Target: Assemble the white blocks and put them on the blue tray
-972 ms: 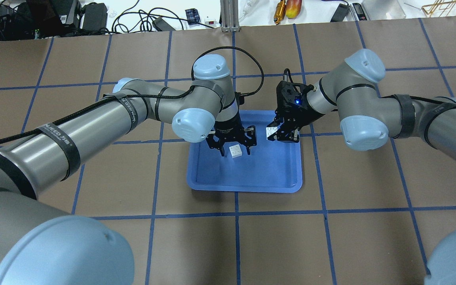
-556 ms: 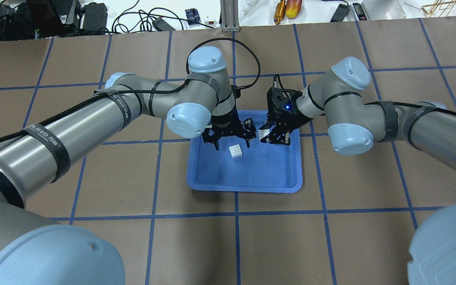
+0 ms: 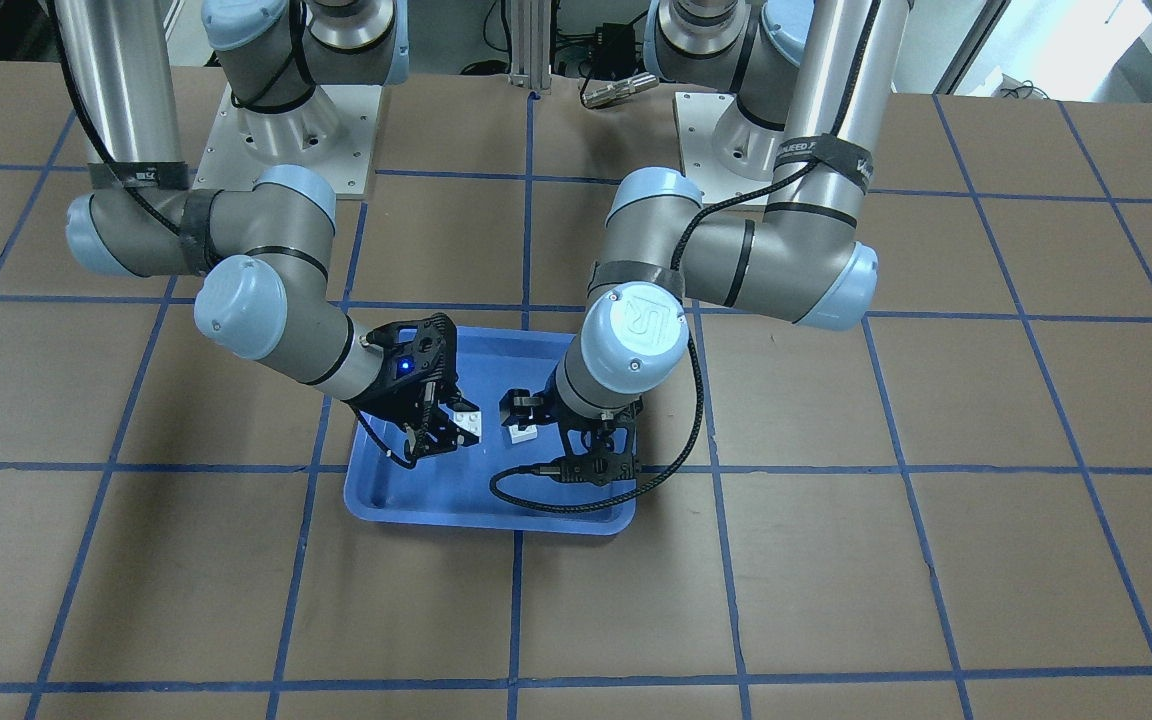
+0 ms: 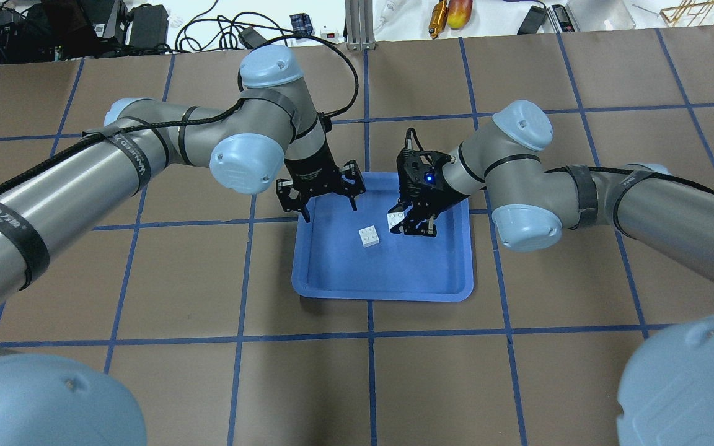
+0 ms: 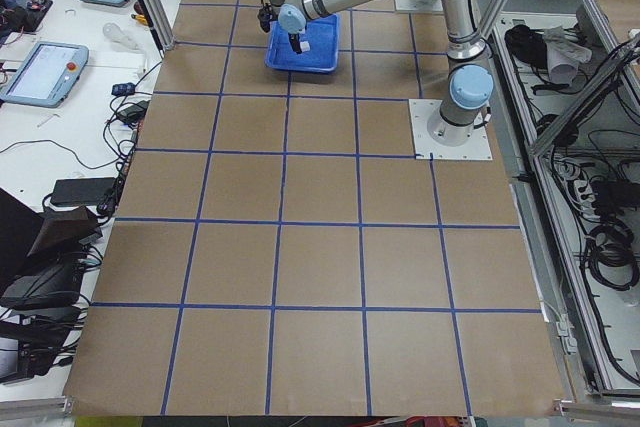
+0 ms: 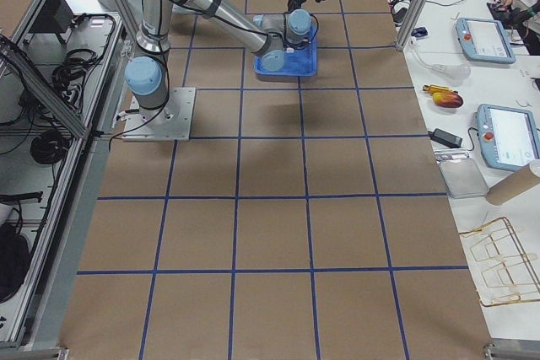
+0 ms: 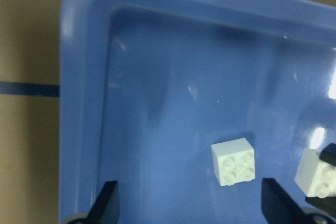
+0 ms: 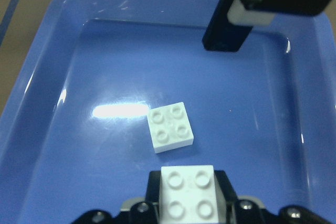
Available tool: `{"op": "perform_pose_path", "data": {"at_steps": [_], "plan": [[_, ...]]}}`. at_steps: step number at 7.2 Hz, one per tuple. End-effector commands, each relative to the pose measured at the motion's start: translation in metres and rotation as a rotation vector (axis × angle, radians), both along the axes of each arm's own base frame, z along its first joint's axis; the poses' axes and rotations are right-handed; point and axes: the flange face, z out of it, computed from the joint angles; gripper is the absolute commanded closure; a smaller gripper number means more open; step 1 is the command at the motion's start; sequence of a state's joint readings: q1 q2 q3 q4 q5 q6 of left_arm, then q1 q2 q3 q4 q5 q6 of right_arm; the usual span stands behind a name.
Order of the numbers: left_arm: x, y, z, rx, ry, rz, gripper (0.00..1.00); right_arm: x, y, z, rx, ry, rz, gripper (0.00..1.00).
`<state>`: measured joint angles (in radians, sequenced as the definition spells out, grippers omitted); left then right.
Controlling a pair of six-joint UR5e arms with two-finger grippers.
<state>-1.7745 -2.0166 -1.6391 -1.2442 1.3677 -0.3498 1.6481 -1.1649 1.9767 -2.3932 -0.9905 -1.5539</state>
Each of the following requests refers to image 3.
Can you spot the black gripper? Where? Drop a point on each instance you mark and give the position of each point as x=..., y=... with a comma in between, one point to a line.
x=524, y=408
x=383, y=394

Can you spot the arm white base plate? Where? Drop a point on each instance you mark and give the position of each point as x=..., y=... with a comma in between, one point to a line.
x=722, y=151
x=334, y=134

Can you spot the blue plastic tray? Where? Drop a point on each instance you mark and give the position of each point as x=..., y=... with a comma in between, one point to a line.
x=452, y=490

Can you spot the aluminium frame post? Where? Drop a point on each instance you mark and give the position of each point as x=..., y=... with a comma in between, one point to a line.
x=530, y=44

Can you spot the white block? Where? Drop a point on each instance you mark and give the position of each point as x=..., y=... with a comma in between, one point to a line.
x=469, y=432
x=521, y=433

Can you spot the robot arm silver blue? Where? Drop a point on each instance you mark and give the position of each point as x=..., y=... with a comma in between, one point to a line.
x=263, y=251
x=813, y=85

